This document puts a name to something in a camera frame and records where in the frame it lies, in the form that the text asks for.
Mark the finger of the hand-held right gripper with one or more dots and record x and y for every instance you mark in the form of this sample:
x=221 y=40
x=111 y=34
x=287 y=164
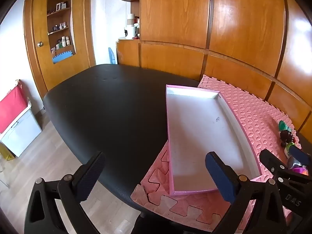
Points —
x=301 y=154
x=269 y=159

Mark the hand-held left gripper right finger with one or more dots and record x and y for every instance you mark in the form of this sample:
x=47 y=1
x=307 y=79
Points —
x=221 y=178

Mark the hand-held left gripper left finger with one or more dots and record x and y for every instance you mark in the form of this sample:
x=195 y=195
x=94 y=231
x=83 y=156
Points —
x=87 y=175

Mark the green and white bottle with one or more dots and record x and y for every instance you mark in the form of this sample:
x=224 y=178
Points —
x=290 y=147

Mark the purple plastic toy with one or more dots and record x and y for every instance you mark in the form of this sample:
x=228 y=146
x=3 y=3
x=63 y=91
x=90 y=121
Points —
x=300 y=170

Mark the dark brown brush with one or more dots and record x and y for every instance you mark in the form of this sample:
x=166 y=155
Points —
x=284 y=136

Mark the teal plastic cup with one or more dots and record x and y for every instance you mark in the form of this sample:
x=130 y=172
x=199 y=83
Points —
x=284 y=125

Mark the pink cardboard box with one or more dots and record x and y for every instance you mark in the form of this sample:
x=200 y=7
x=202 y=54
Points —
x=199 y=131

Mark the pink foam mat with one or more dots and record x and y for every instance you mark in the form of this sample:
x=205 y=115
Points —
x=256 y=117

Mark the black massage table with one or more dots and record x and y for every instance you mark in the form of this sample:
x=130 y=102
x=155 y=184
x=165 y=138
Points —
x=109 y=114

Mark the white storage bin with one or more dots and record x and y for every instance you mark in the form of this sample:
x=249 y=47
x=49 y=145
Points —
x=19 y=136

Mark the yellow bag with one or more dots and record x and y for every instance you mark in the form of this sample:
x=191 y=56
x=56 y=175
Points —
x=6 y=152

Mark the red cloth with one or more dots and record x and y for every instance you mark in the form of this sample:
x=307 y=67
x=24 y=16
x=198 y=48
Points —
x=11 y=107

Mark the blue foam mat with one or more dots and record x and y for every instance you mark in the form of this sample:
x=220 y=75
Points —
x=62 y=57

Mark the blue chair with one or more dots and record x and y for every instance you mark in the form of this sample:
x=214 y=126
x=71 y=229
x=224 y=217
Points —
x=112 y=56

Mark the group of small bottles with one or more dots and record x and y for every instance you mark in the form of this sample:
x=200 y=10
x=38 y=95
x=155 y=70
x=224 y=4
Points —
x=63 y=41

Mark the brass door knob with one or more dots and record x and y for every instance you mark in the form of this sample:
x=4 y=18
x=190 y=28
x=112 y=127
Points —
x=39 y=44

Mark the white kettle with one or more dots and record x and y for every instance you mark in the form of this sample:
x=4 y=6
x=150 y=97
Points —
x=130 y=32

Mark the wooden door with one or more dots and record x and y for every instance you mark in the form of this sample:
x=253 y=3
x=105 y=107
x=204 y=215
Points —
x=41 y=24

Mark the white paper roll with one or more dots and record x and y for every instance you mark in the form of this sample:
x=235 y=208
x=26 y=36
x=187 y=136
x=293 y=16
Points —
x=131 y=19

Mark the wooden wardrobe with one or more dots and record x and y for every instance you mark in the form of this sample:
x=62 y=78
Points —
x=175 y=12

